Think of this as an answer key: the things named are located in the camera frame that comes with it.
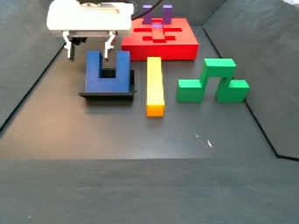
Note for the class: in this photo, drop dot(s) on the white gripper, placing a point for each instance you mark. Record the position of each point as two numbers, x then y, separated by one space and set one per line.
88 20

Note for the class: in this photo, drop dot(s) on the blue U-shaped block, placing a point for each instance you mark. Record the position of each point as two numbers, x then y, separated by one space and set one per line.
94 62

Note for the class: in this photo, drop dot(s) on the red slotted base block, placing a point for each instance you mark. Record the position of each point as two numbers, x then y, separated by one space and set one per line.
169 41

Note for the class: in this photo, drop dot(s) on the yellow long bar block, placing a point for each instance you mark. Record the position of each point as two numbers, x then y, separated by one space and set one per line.
155 88

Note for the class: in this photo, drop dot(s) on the purple U-shaped block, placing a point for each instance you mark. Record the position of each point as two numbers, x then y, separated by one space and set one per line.
148 16

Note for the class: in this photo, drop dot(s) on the green stepped arch block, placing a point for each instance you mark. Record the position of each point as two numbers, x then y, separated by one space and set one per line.
231 90

